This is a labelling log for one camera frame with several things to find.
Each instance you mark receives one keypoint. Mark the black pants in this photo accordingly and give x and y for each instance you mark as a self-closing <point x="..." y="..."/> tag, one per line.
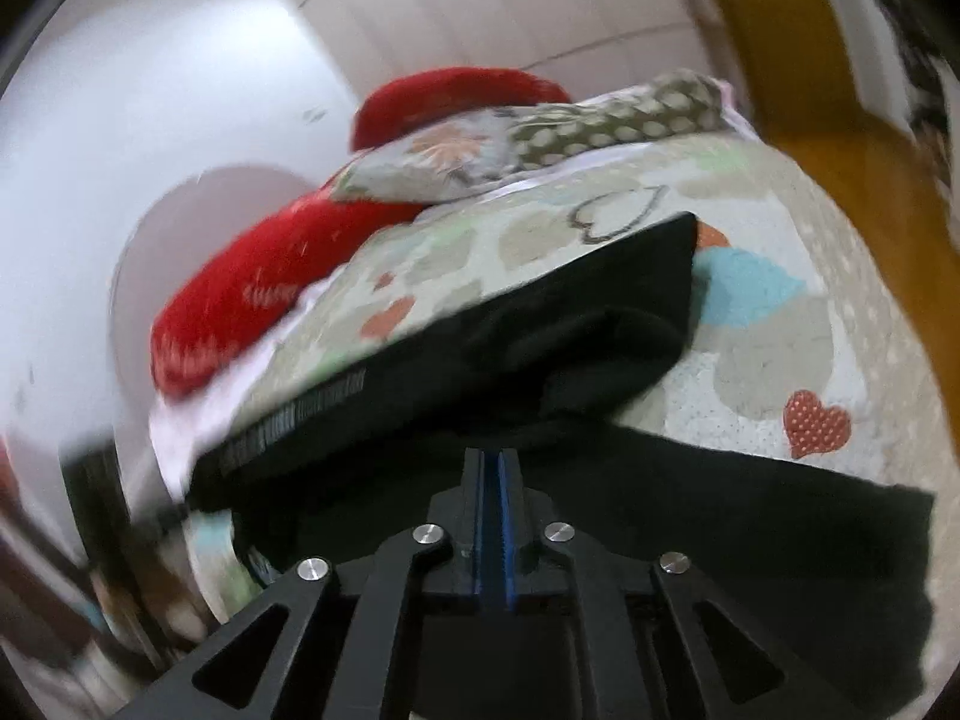
<point x="600" y="360"/>

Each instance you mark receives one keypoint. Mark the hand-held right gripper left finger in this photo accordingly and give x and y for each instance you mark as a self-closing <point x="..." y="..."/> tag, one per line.
<point x="478" y="510"/>

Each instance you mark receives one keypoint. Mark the floral polka dot pillow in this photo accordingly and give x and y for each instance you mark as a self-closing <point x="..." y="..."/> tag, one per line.
<point x="525" y="139"/>

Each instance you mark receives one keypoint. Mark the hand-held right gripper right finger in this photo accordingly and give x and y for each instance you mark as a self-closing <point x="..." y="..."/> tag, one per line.
<point x="510" y="510"/>

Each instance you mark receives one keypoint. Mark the red plush blanket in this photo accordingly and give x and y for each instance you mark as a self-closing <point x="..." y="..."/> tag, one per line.
<point x="247" y="292"/>

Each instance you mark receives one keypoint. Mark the heart print bed sheet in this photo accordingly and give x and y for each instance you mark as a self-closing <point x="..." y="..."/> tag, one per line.
<point x="757" y="300"/>

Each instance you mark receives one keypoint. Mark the white wardrobe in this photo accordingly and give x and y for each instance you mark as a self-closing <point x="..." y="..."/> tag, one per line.
<point x="480" y="7"/>

